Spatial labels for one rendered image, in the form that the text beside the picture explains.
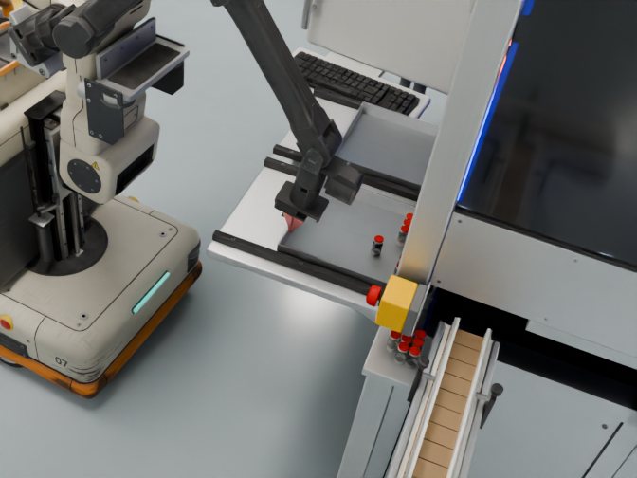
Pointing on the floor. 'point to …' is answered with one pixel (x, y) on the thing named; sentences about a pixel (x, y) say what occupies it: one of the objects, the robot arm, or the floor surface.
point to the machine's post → (440, 190)
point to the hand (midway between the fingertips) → (291, 228)
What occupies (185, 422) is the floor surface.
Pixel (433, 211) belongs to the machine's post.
